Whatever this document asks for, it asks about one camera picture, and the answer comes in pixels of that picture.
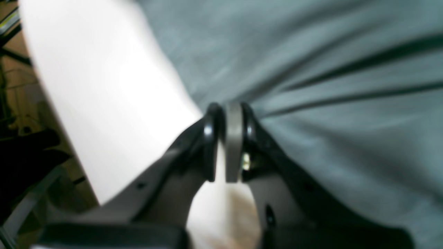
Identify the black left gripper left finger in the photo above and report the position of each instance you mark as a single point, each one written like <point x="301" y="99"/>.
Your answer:
<point x="152" y="211"/>

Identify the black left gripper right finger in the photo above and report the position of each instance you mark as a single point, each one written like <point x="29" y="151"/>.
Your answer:
<point x="294" y="210"/>

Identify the dark grey t-shirt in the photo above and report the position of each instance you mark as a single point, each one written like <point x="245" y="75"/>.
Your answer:
<point x="350" y="89"/>

